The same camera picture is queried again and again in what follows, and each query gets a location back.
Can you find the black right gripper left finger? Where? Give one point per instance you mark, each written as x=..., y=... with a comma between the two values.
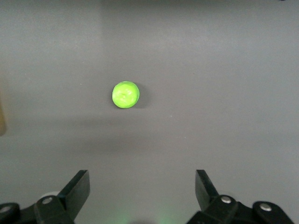
x=70, y=198

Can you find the green apple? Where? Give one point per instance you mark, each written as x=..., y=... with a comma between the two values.
x=126, y=94

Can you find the dark grey table cover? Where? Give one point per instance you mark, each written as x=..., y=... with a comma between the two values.
x=187, y=70

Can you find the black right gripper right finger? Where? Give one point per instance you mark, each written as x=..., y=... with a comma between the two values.
x=210, y=198

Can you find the orange plastic tray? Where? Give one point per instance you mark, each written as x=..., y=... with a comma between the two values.
x=2, y=107

